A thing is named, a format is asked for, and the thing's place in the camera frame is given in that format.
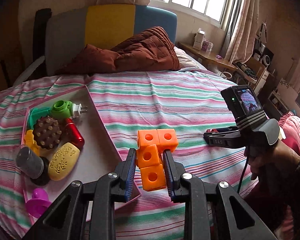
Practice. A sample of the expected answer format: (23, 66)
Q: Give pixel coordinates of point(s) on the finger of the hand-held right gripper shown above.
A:
(225, 130)

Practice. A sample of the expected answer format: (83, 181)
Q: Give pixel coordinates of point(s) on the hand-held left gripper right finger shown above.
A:
(168, 175)

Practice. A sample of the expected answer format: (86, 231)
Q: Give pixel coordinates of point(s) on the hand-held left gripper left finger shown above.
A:
(130, 175)

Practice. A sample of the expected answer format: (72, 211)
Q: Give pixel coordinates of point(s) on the orange cube blocks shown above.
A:
(150, 155)

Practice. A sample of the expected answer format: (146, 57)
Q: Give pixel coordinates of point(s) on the pink tray box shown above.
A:
(97, 140)

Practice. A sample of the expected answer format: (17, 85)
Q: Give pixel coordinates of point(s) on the red cylinder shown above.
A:
(75, 135)

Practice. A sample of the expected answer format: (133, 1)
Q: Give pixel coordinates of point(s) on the yellow perforated oval case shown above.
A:
(62, 160)

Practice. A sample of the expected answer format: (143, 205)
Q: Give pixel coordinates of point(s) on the brown massage brush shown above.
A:
(47, 132)

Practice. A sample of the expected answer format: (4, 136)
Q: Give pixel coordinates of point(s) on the green plug-in device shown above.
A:
(61, 108)

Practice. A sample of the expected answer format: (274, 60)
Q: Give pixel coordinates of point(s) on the magenta plastic cup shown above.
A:
(37, 200)

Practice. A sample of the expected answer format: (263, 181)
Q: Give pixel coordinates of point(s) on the black jar with clear lid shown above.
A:
(30, 160)

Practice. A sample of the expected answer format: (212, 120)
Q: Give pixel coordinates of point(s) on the yellow plastic shell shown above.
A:
(29, 140)

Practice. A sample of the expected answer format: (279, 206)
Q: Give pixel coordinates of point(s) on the teal plastic funnel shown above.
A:
(38, 113)

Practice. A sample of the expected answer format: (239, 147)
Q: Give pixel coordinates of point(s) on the person's right hand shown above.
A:
(282, 157)

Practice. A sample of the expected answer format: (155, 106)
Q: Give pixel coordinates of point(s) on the cardboard box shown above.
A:
(252, 67)

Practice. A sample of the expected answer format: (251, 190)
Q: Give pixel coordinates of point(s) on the striped bed sheet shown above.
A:
(165, 100)

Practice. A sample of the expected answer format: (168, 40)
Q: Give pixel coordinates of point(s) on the wooden side desk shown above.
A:
(210, 60)

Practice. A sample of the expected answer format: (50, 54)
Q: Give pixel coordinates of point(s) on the black appliance with dial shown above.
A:
(263, 55)

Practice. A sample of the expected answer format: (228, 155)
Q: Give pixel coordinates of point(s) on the white pillow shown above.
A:
(187, 60)

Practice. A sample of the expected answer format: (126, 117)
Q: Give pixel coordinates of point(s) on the purple box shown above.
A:
(207, 45)

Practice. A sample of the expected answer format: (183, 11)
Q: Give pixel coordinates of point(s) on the white carton box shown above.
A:
(198, 40)

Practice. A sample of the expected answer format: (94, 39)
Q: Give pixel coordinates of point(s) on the beige side curtain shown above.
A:
(242, 25)

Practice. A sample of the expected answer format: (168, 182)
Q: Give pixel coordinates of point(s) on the brown quilt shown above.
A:
(140, 52)

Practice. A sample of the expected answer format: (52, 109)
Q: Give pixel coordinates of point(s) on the grey yellow blue headboard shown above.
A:
(107, 22)

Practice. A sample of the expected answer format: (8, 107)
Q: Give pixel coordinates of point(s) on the wooden wardrobe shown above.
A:
(7, 42)

